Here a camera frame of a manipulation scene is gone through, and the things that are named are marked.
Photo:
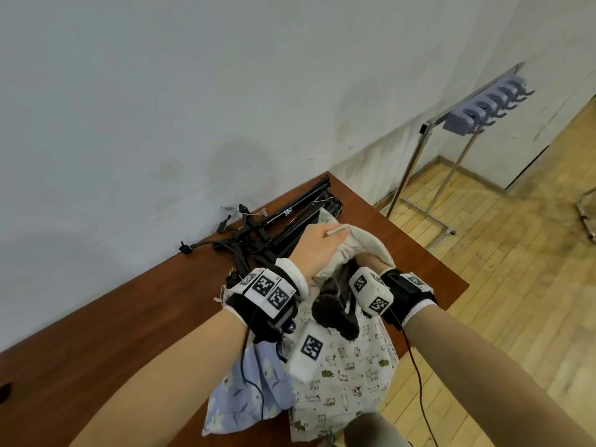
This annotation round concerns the black tripod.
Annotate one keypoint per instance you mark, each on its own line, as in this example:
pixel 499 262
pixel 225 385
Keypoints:
pixel 333 307

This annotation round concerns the purple hook rail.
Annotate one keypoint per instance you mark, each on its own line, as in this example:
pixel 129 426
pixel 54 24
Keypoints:
pixel 458 121

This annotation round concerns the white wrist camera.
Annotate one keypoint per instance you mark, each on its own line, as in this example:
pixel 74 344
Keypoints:
pixel 305 351
pixel 370 293

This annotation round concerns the person's left forearm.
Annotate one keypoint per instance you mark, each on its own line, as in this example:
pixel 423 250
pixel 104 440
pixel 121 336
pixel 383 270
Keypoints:
pixel 158 381

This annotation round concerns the person's right hand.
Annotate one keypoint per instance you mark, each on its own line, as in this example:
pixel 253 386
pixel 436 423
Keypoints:
pixel 375 265

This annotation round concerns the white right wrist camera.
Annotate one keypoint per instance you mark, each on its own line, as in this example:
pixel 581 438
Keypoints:
pixel 370 293

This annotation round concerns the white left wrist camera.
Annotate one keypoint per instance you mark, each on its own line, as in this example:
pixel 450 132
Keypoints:
pixel 305 351

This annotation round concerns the cat print fabric bag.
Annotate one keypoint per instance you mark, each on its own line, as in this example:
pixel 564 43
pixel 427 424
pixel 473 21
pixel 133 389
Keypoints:
pixel 344 386

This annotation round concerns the leaf print bag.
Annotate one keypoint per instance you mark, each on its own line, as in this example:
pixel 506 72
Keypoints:
pixel 368 244

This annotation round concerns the person's left hand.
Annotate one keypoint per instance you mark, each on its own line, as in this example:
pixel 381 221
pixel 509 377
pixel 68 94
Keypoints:
pixel 316 251

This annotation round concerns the metal clothes rack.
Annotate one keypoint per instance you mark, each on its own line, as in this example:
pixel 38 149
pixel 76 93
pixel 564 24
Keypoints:
pixel 409 172

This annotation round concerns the blue fabric bag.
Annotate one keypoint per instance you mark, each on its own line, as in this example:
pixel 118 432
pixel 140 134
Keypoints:
pixel 242 395

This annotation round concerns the pile of black tripods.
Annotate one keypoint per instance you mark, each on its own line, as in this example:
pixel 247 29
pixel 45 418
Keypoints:
pixel 288 223

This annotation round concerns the person's right forearm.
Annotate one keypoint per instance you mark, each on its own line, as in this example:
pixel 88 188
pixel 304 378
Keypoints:
pixel 493 381

